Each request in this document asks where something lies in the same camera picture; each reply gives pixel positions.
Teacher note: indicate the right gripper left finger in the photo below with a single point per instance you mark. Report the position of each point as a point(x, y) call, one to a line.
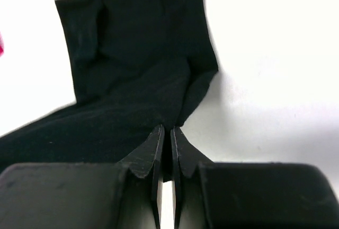
point(141, 201)

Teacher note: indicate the black t-shirt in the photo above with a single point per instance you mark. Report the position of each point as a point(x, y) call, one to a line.
point(136, 65)

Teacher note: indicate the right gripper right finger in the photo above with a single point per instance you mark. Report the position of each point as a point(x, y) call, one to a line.
point(188, 203)

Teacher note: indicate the folded pink t-shirt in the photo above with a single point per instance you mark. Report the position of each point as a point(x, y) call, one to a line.
point(1, 46)

